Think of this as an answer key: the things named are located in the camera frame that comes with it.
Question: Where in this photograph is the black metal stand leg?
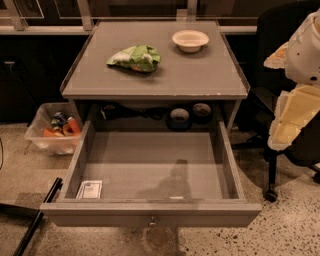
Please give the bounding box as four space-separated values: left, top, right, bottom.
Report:
0 177 63 256

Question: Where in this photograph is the green chip bag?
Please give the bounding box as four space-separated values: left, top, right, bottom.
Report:
106 45 161 73

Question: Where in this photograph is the black office chair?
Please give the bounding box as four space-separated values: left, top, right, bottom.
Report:
236 0 320 202

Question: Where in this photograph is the grey top drawer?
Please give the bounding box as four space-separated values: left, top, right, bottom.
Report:
41 121 261 227

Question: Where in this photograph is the black tape roll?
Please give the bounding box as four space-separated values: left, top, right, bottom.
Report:
192 103 212 124

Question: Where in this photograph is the grey drawer cabinet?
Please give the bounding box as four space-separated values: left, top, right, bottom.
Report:
62 21 249 123

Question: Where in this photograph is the blue tape roll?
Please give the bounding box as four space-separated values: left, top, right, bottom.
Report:
166 108 192 131

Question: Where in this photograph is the clear plastic bin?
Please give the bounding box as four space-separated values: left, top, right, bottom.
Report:
25 102 81 155

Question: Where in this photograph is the orange item in bin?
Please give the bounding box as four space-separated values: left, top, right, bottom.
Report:
43 117 81 137

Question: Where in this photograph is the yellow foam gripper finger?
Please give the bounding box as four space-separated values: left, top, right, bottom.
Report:
268 84 320 151

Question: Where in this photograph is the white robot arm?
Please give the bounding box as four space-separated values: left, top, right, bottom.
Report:
264 9 320 151

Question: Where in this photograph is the white card in drawer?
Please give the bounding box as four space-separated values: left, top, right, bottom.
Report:
76 180 103 199

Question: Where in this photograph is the round floor cover plate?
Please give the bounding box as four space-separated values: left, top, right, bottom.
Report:
142 227 176 252

